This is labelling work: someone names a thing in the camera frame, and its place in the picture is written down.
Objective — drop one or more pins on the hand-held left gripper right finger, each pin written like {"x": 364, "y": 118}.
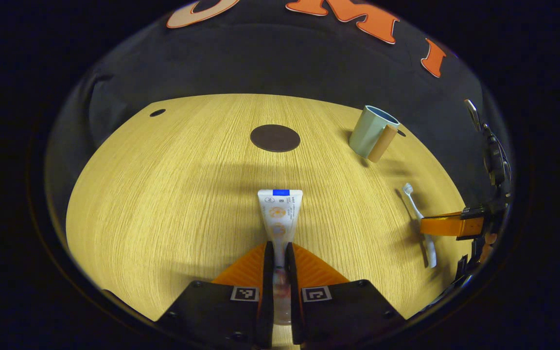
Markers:
{"x": 293, "y": 301}

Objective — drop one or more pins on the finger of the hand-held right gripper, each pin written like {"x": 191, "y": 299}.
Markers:
{"x": 445, "y": 224}

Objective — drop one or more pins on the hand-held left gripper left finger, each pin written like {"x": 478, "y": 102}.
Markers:
{"x": 269, "y": 301}

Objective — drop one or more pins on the white toothbrush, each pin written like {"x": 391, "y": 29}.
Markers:
{"x": 418, "y": 214}

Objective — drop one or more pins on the white toothpaste tube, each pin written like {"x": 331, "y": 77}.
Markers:
{"x": 280, "y": 214}

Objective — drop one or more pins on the dark brown round coaster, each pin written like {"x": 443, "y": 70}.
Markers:
{"x": 275, "y": 138}

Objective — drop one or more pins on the black backdrop cloth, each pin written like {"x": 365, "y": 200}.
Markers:
{"x": 260, "y": 58}

